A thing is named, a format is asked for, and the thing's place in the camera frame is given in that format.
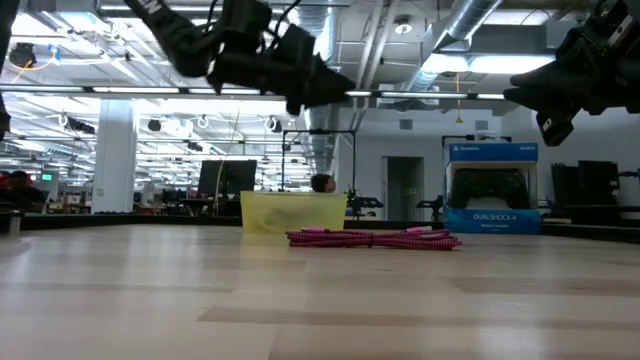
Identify blue DualShock controller box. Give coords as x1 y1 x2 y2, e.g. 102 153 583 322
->
442 142 543 236

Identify silver ceiling duct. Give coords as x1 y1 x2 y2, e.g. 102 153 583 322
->
294 0 342 179
399 0 504 101

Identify white square pillar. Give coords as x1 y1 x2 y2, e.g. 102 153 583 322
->
91 98 140 215

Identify black computer monitor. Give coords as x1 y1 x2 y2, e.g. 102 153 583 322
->
197 159 258 198

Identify pink braided USB-C cable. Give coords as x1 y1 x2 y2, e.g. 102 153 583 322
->
285 226 464 252

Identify bright ceiling light panel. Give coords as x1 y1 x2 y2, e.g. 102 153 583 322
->
422 52 559 77

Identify overhead LED light bar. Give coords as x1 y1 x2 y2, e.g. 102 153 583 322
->
0 84 507 102

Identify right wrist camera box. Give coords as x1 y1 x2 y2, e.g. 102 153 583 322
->
535 110 576 148

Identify black equipment cases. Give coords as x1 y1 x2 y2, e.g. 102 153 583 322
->
551 159 621 208

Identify round ceiling sensor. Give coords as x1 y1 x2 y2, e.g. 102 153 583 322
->
393 14 414 37

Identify person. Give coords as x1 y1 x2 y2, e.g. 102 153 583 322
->
0 169 47 214
309 172 338 194

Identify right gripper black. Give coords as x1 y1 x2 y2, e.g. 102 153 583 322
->
503 19 640 117

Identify black table edge rail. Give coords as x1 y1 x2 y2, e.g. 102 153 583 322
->
0 212 640 245

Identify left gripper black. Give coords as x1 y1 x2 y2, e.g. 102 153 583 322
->
207 0 358 109

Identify yellow hanging cord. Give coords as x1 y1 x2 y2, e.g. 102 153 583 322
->
453 72 464 125

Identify yellow translucent plastic bin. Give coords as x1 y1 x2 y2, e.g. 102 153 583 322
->
240 190 349 236

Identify black ceiling cord reel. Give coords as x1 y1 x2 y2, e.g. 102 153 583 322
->
8 41 39 70

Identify grey metal post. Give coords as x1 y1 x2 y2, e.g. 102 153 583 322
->
0 209 23 236

